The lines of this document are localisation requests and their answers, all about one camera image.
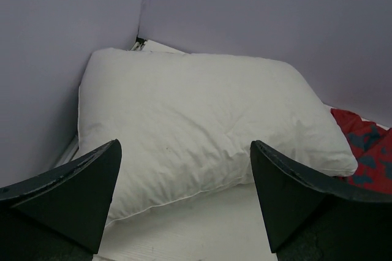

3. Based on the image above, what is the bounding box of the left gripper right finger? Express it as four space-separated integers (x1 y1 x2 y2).
251 141 391 260

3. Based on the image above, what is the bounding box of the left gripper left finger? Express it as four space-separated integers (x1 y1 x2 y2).
1 140 122 260

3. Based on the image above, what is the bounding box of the red pillowcase with grey print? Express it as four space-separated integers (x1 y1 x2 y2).
330 108 391 194

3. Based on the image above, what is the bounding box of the white pillow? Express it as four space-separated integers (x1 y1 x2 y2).
78 48 358 224

